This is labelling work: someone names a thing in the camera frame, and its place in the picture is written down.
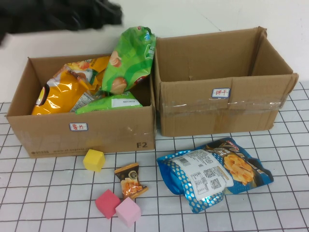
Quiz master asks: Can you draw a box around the green Lay's chips bag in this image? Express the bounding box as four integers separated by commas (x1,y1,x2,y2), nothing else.
100,26,157,94

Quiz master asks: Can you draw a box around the small brown snack packet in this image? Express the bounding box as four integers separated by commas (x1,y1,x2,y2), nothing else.
114,162,149,200

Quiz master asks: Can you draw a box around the blue shrimp chips bag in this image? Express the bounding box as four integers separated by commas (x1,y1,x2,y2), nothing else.
156,137,275,214

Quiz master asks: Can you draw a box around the pink foam cube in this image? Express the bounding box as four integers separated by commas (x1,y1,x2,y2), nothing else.
115,197,142,228

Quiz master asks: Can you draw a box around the red foam cube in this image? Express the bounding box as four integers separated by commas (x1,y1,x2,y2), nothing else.
95,188,121,220

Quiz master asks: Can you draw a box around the small green snack bag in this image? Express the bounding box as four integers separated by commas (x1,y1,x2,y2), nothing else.
75,90,143,115

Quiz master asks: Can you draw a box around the taped cardboard box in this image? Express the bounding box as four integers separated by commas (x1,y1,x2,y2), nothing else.
152,26,299,138

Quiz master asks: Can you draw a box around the cardboard box with F2 print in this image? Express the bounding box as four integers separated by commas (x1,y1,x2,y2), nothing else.
6,52,157,159

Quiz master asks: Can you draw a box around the white label with red writing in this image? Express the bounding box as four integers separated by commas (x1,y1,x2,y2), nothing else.
69,122,88,131
211,88,231,99

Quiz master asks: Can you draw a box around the yellow foam cube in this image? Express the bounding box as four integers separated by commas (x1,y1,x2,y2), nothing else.
83,148,106,173

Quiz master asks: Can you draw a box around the yellow chips bag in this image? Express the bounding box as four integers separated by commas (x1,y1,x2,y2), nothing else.
31,56,112,116

